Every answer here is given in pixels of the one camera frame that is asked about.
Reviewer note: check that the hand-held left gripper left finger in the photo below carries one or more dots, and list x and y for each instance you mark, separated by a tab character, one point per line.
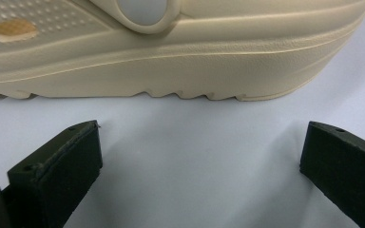
63	171

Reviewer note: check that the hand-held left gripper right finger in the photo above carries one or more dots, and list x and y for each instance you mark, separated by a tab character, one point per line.
345	171

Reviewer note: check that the cream foam clog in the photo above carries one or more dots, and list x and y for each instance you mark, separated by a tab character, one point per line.
202	66

